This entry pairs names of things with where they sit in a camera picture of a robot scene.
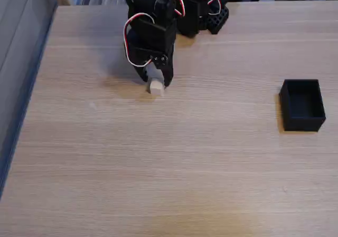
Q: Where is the white cube block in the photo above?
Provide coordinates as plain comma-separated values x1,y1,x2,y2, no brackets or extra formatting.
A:
149,79,165,96

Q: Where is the black open box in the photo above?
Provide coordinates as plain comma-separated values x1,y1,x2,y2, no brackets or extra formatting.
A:
279,79,327,132

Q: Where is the white and red servo cable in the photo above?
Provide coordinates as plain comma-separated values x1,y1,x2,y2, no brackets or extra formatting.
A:
123,12,156,68

